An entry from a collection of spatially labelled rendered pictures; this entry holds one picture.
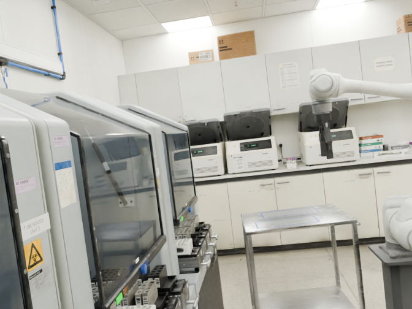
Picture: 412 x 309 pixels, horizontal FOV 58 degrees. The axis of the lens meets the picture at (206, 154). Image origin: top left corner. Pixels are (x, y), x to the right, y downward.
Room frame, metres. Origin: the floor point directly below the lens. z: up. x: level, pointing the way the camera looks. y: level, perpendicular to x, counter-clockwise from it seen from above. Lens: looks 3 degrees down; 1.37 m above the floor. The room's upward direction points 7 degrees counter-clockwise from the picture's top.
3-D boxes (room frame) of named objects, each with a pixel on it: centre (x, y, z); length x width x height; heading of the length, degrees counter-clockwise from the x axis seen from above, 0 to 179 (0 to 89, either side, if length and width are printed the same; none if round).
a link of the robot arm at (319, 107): (1.79, -0.58, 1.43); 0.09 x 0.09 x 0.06
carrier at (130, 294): (1.25, 0.31, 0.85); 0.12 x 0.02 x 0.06; 172
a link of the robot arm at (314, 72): (1.77, -0.58, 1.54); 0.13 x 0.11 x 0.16; 166
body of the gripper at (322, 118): (1.79, -0.58, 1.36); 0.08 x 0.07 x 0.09; 172
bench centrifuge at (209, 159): (4.39, 0.05, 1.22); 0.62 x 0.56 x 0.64; 171
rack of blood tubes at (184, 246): (1.80, 0.27, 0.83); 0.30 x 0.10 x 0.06; 82
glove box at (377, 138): (4.29, -1.92, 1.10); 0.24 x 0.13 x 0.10; 81
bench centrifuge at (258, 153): (4.32, -0.53, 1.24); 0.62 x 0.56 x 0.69; 173
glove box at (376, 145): (4.29, -1.90, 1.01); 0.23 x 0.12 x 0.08; 82
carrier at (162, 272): (1.39, 0.23, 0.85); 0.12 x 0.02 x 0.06; 173
